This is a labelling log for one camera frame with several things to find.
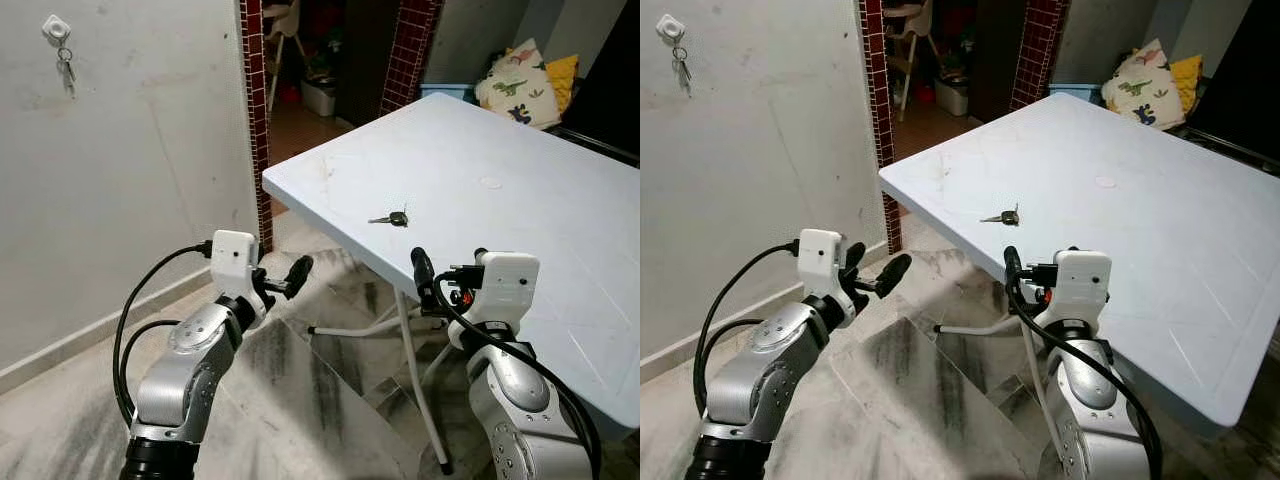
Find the white tubular table leg frame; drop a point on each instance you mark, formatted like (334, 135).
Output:
(970, 327)
(411, 340)

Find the white chair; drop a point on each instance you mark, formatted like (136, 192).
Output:
(905, 20)
(285, 20)

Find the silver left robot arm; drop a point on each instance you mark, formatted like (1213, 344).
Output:
(190, 360)
(760, 370)

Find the white plastic folding table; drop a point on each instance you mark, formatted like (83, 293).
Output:
(500, 240)
(1150, 230)

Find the black furniture frame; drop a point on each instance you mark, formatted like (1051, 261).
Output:
(1240, 70)
(615, 70)

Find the round white table hole cap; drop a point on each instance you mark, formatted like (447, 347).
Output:
(1105, 183)
(490, 183)

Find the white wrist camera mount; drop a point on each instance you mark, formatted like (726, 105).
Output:
(1085, 285)
(820, 258)
(232, 258)
(510, 285)

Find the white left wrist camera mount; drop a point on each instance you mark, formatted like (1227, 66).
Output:
(232, 258)
(820, 258)

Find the red tiled doorway pillar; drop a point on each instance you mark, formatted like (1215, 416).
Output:
(878, 120)
(1040, 40)
(255, 120)
(410, 50)

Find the white plastic bin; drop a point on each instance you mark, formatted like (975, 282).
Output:
(318, 98)
(950, 97)

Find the white plastic wall hook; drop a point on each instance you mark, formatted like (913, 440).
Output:
(57, 29)
(670, 29)

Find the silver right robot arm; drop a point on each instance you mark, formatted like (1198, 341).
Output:
(1095, 395)
(520, 395)

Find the light blue plastic box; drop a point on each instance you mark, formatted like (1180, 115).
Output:
(445, 90)
(1072, 90)

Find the dark brown wooden door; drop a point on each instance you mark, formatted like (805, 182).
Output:
(365, 60)
(995, 55)

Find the white dinosaur print pillow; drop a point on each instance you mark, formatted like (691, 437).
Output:
(1140, 85)
(515, 85)

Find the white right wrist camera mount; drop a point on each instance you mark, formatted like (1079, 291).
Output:
(510, 285)
(1085, 285)

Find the yellow pillow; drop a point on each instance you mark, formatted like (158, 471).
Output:
(565, 80)
(1188, 78)

